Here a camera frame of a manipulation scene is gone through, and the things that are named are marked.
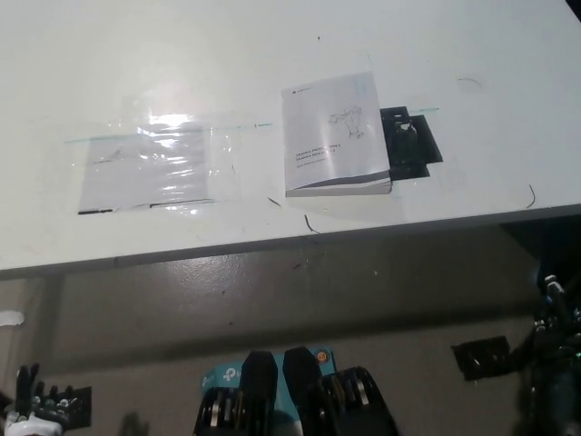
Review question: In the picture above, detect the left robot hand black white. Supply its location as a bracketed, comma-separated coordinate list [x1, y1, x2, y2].
[3, 362, 76, 436]

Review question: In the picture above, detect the black plastic bag packet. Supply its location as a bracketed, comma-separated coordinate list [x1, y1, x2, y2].
[379, 106, 445, 179]

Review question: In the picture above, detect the grey table leg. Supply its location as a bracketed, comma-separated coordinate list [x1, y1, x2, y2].
[42, 274, 64, 378]

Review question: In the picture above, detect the clear plastic sleeve with paper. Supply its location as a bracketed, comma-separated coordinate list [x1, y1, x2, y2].
[76, 122, 217, 216]

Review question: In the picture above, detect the large black floor tape patch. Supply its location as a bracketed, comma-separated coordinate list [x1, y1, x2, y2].
[450, 335, 510, 382]

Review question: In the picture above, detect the white paperback manual book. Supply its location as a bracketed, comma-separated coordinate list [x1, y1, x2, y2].
[280, 70, 394, 199]

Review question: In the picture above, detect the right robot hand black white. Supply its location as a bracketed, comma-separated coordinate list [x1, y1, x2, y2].
[529, 272, 581, 365]

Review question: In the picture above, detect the small black floor tape patch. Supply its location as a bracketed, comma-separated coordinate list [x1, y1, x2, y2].
[26, 385, 93, 431]

